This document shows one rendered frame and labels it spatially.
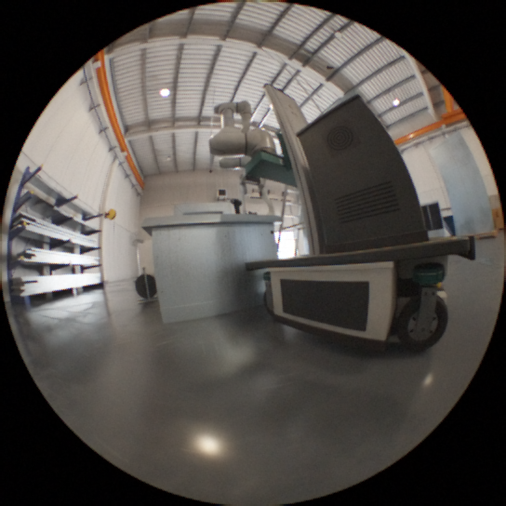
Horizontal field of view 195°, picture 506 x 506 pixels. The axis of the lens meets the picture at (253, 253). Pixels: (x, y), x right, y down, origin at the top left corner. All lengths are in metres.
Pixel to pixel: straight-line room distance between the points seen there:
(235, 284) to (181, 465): 0.95
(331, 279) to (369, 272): 0.12
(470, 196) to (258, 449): 6.21
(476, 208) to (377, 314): 5.82
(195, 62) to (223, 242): 7.70
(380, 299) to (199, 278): 0.88
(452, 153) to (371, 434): 6.42
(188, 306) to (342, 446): 0.93
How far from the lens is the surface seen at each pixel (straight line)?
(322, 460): 0.35
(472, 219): 6.07
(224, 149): 0.89
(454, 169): 6.31
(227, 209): 3.13
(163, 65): 8.10
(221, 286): 0.96
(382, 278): 0.39
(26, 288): 3.30
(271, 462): 0.34
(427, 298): 0.47
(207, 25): 7.70
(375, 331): 0.44
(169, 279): 0.94
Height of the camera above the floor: 0.34
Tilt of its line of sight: 2 degrees up
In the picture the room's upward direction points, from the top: 7 degrees counter-clockwise
